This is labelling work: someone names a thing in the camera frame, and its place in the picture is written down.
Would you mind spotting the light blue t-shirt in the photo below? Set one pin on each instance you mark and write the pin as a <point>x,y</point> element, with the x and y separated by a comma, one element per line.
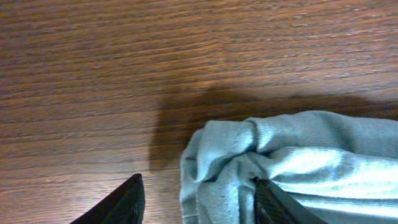
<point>343,169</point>

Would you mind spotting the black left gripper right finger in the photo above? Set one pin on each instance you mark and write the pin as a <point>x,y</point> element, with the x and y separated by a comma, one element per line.
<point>272,205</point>

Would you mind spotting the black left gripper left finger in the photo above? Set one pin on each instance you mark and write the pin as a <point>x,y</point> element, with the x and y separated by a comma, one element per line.
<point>124,205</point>

